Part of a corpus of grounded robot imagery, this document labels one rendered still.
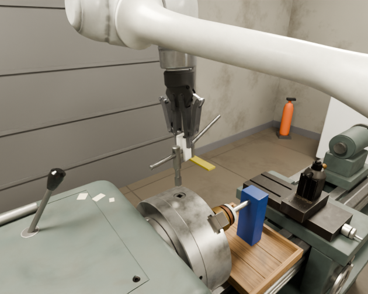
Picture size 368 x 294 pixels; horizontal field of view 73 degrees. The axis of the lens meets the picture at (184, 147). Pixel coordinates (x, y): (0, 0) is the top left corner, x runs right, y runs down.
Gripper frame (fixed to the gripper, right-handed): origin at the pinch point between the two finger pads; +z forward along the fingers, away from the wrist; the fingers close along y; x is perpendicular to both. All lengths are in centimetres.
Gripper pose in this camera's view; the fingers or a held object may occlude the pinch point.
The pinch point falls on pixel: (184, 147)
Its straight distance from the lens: 67.9
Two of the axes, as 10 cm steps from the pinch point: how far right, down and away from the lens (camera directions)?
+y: -8.1, -1.6, 5.6
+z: 0.6, 9.3, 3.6
